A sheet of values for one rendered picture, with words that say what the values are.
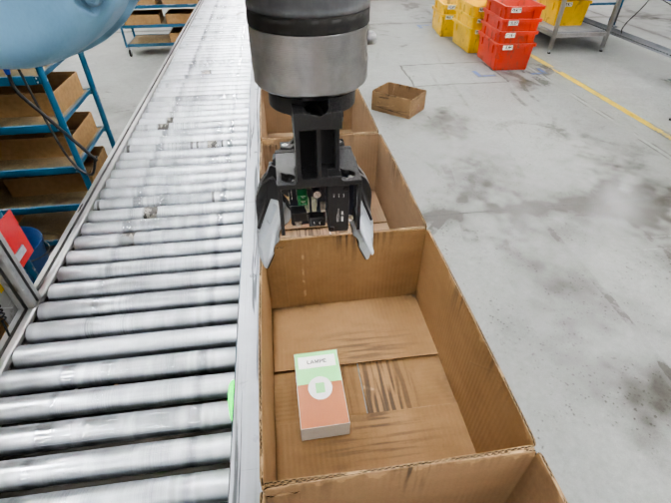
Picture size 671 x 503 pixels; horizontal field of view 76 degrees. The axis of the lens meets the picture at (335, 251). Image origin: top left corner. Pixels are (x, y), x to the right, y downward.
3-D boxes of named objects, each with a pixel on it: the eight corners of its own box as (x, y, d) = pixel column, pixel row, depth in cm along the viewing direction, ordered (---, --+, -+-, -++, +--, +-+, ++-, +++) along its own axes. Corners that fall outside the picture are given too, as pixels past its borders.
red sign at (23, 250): (32, 251, 111) (8, 209, 103) (35, 250, 111) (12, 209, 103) (4, 294, 99) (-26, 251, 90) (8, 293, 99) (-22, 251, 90)
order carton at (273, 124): (266, 135, 143) (260, 83, 132) (352, 130, 145) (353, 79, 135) (266, 199, 113) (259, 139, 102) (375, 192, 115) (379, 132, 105)
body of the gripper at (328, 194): (279, 242, 38) (264, 111, 31) (276, 191, 45) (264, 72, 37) (362, 235, 39) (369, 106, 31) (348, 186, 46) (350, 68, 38)
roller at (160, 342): (21, 355, 96) (10, 341, 93) (255, 331, 101) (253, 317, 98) (11, 374, 92) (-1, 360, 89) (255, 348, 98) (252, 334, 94)
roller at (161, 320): (33, 332, 101) (23, 318, 98) (256, 310, 106) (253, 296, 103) (24, 350, 97) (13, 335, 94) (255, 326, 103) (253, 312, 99)
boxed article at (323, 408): (302, 442, 62) (301, 429, 60) (295, 366, 72) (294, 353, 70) (349, 435, 63) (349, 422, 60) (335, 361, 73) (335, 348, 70)
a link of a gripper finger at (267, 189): (244, 225, 44) (275, 153, 39) (244, 216, 45) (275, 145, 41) (287, 238, 46) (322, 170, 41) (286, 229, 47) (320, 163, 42)
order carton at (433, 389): (269, 309, 83) (259, 240, 72) (416, 294, 86) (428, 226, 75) (274, 546, 53) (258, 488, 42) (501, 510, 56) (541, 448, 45)
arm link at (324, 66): (248, 9, 35) (365, 6, 36) (256, 72, 38) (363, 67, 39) (245, 39, 28) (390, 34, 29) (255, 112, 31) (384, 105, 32)
